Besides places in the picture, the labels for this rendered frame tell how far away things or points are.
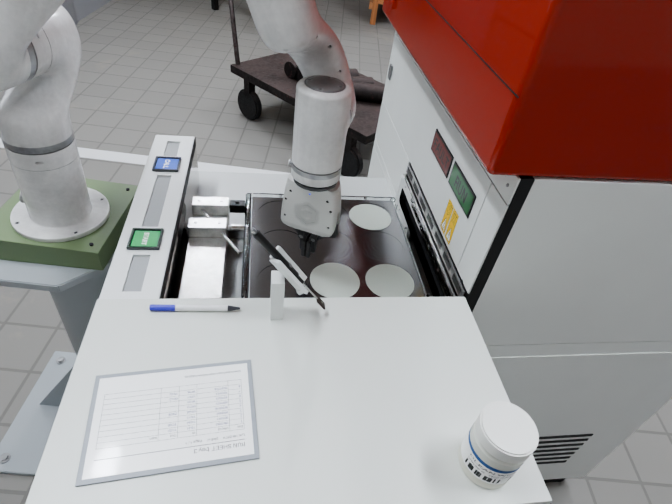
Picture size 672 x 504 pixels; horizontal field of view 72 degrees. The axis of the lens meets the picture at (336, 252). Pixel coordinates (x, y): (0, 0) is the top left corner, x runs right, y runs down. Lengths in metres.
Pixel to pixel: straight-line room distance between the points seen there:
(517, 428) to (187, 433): 0.41
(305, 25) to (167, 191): 0.51
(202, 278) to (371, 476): 0.51
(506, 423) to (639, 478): 1.52
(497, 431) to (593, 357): 0.61
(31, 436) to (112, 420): 1.19
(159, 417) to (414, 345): 0.39
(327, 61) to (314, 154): 0.15
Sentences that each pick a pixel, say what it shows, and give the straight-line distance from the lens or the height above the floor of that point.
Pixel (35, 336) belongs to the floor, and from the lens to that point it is 2.15.
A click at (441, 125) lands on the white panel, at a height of 1.14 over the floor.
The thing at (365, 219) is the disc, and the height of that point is 0.90.
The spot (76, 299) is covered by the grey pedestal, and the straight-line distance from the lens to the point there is 1.25.
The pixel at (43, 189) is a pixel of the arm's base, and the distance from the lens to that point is 1.07.
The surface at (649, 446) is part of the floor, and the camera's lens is 2.22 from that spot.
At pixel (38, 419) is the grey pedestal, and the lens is 1.90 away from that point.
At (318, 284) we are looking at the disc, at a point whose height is 0.90.
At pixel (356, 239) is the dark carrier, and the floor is 0.90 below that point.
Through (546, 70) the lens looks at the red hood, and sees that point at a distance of 0.66.
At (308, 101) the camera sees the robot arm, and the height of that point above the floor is 1.27.
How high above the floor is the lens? 1.55
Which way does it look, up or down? 41 degrees down
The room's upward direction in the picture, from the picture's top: 9 degrees clockwise
